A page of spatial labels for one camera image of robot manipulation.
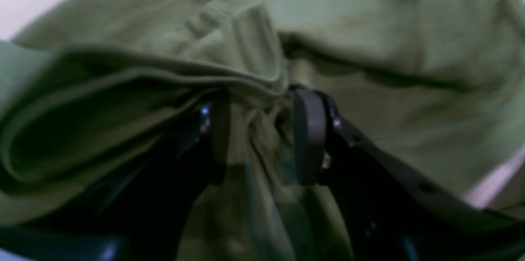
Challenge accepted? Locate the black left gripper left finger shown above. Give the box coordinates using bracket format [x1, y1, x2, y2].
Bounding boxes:
[1, 92, 231, 261]

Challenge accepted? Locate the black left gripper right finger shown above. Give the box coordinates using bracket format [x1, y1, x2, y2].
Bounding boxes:
[294, 89, 525, 261]

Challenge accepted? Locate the green t-shirt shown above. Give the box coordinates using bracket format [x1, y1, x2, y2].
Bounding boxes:
[1, 0, 524, 261]

